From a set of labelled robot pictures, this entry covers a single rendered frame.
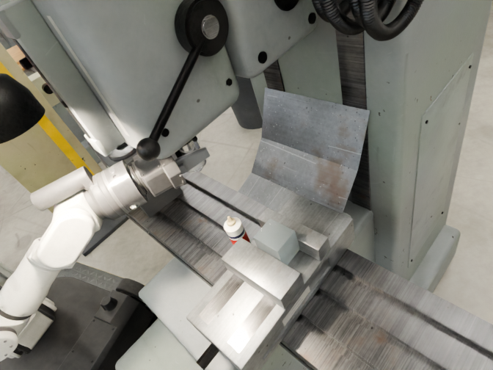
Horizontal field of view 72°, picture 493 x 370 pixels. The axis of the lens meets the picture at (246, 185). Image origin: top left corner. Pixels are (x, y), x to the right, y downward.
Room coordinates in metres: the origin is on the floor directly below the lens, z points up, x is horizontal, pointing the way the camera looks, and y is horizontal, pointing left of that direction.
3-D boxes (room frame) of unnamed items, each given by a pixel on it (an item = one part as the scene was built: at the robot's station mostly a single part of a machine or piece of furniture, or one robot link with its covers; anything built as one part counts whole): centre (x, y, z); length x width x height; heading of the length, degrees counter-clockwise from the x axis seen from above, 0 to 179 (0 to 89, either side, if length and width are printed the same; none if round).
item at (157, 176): (0.51, 0.17, 1.23); 0.13 x 0.12 x 0.10; 12
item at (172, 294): (0.53, 0.08, 0.82); 0.50 x 0.35 x 0.12; 121
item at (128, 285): (0.81, 0.56, 0.50); 0.20 x 0.05 x 0.20; 50
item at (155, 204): (0.83, 0.28, 1.06); 0.22 x 0.12 x 0.20; 25
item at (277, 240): (0.38, -0.01, 1.07); 0.06 x 0.05 x 0.06; 33
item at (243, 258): (0.35, 0.04, 1.05); 0.15 x 0.06 x 0.04; 33
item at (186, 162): (0.50, 0.07, 1.24); 0.06 x 0.02 x 0.03; 102
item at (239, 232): (0.50, 0.06, 1.01); 0.04 x 0.04 x 0.11
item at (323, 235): (0.37, 0.01, 1.01); 0.35 x 0.15 x 0.11; 123
